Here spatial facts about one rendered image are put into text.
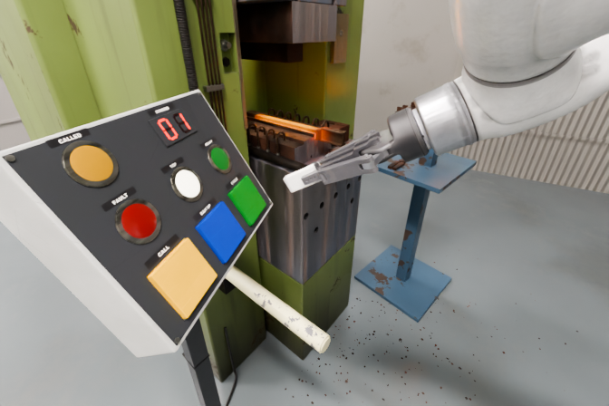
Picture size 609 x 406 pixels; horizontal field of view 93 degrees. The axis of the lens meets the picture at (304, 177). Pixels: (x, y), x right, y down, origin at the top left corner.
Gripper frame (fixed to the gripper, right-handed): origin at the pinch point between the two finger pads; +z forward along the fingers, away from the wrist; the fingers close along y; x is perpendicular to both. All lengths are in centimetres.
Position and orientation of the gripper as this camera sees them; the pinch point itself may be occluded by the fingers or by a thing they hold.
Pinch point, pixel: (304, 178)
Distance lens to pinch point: 50.3
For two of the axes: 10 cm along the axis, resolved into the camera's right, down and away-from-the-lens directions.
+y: 2.5, -4.4, 8.6
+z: -8.4, 3.5, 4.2
